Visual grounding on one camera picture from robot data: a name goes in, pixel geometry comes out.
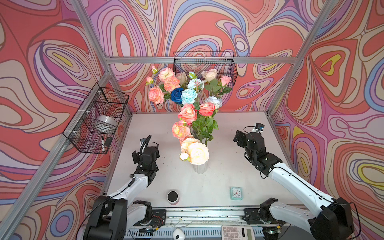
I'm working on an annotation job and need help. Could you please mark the black wire basket left wall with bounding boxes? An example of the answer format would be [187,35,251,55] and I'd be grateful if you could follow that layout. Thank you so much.
[63,83,129,155]

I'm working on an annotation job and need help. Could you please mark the cream peony spray stem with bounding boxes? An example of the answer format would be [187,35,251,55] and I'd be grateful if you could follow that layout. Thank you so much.
[180,137,210,166]

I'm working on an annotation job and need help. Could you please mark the white ribbed ceramic vase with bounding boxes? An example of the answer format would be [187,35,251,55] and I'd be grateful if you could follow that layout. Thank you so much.
[193,162,208,174]

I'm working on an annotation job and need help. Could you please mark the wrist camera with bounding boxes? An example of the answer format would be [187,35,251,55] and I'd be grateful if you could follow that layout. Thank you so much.
[254,123,265,133]
[140,135,152,151]

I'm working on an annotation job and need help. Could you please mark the white round device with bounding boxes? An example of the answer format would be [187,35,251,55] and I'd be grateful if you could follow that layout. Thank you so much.
[172,228,186,240]

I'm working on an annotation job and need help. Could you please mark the salmon pink rose stem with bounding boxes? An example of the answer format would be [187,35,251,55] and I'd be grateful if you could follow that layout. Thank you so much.
[178,104,198,126]

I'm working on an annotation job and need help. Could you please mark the cream pink rose stem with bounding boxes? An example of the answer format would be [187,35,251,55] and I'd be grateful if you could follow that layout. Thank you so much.
[201,69,218,83]

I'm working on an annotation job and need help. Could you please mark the orange pink peony spray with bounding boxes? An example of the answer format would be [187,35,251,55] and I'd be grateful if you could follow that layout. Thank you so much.
[172,120,191,144]

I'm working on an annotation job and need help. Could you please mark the light pink rose stem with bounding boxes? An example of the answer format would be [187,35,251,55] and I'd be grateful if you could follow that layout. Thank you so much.
[205,76,233,99]

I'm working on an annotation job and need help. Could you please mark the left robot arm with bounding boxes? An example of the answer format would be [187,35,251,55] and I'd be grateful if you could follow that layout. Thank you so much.
[76,142,160,240]

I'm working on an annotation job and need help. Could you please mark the mint green small clock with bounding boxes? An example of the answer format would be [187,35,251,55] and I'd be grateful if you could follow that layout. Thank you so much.
[230,187,243,201]

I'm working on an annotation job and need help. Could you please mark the coral red rose stem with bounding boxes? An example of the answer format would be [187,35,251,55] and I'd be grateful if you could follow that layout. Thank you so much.
[198,103,219,145]

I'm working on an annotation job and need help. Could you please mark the dark blue rose stem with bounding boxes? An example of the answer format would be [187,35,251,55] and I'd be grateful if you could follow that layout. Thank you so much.
[171,88,184,105]

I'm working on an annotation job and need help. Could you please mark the white pink calculator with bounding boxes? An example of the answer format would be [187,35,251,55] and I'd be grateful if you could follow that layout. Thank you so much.
[222,226,255,240]

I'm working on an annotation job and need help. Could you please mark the black wire basket back wall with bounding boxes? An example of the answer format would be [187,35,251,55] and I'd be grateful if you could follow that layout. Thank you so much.
[173,50,238,87]

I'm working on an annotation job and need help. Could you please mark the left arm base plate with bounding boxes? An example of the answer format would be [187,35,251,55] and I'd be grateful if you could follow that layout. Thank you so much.
[134,209,167,228]

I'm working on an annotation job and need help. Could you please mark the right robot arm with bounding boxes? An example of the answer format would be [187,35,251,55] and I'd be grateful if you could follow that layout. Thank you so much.
[234,131,355,240]

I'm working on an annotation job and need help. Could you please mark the cream white rose stem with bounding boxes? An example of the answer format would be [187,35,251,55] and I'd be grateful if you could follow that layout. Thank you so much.
[176,72,189,90]

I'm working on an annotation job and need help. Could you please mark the pink carnation spray stem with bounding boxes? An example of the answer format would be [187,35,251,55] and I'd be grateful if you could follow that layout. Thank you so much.
[151,65,175,82]

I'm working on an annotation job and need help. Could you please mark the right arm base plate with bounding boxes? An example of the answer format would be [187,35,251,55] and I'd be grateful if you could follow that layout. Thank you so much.
[242,208,286,226]

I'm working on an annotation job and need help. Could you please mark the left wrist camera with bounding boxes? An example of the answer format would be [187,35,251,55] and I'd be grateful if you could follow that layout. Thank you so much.
[140,135,152,151]

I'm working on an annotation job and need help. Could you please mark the orange pink carnation spray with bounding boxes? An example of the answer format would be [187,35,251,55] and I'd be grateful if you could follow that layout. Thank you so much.
[145,77,181,105]

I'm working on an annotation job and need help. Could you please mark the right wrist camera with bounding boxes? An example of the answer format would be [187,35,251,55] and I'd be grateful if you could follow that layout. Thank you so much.
[254,123,265,133]

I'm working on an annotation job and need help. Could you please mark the black wire basket wall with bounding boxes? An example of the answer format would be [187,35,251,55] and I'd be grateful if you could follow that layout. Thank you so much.
[63,83,129,155]
[173,50,238,87]

